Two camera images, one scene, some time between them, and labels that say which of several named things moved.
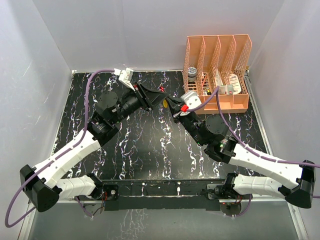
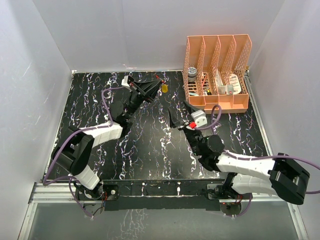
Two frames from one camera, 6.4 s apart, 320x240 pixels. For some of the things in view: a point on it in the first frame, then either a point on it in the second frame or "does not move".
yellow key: (165, 103) → (164, 88)
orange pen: (204, 80) does not move
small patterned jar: (192, 74) does not move
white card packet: (234, 80) does not move
